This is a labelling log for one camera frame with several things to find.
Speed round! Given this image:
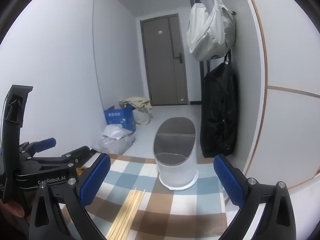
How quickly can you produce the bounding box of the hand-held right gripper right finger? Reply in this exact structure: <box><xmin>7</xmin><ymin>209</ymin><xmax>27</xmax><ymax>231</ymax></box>
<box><xmin>213</xmin><ymin>154</ymin><xmax>297</xmax><ymax>240</ymax></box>

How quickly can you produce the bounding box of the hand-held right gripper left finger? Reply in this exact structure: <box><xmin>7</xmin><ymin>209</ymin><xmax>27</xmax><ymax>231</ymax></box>
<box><xmin>29</xmin><ymin>152</ymin><xmax>112</xmax><ymax>240</ymax></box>

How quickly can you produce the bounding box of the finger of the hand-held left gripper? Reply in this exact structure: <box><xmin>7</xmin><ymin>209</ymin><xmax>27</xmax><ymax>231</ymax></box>
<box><xmin>24</xmin><ymin>145</ymin><xmax>91</xmax><ymax>171</ymax></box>
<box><xmin>19</xmin><ymin>137</ymin><xmax>57</xmax><ymax>157</ymax></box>

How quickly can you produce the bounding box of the bunch of wooden chopsticks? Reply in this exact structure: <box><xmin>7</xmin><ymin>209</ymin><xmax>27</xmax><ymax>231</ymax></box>
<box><xmin>105</xmin><ymin>187</ymin><xmax>147</xmax><ymax>240</ymax></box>

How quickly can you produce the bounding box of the white oval utensil holder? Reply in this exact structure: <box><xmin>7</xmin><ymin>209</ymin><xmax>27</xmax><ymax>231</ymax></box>
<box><xmin>153</xmin><ymin>117</ymin><xmax>199</xmax><ymax>190</ymax></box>

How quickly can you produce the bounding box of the person's left hand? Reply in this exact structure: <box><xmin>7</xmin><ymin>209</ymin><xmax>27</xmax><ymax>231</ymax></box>
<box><xmin>0</xmin><ymin>195</ymin><xmax>32</xmax><ymax>224</ymax></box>

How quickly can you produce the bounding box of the grey plastic bag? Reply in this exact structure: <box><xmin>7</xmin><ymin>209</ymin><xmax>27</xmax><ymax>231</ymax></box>
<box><xmin>94</xmin><ymin>135</ymin><xmax>137</xmax><ymax>155</ymax></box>

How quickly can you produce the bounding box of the white plastic bag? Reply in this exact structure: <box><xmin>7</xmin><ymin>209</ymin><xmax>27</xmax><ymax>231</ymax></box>
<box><xmin>101</xmin><ymin>124</ymin><xmax>135</xmax><ymax>140</ymax></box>

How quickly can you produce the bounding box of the checked blanket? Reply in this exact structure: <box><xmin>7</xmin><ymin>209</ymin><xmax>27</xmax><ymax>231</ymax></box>
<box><xmin>59</xmin><ymin>152</ymin><xmax>247</xmax><ymax>240</ymax></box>

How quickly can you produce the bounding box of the blue cardboard box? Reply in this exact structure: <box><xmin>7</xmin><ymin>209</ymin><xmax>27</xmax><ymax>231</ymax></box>
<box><xmin>104</xmin><ymin>104</ymin><xmax>137</xmax><ymax>133</ymax></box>

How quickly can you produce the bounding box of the black backpack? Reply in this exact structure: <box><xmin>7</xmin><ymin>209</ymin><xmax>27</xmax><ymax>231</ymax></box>
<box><xmin>200</xmin><ymin>50</ymin><xmax>238</xmax><ymax>158</ymax></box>

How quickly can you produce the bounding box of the off-white sack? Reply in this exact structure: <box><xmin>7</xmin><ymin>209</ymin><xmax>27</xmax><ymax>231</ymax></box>
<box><xmin>132</xmin><ymin>107</ymin><xmax>153</xmax><ymax>126</ymax></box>

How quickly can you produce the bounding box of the beige crumpled cloth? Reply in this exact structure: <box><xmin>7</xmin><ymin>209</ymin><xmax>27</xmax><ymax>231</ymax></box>
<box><xmin>118</xmin><ymin>96</ymin><xmax>153</xmax><ymax>115</ymax></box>

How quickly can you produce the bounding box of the grey door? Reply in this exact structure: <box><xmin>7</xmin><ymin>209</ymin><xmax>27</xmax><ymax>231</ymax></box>
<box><xmin>140</xmin><ymin>13</ymin><xmax>188</xmax><ymax>106</ymax></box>

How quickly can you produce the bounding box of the white sling bag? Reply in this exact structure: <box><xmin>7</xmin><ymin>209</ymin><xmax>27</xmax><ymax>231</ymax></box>
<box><xmin>186</xmin><ymin>0</ymin><xmax>237</xmax><ymax>61</ymax></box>

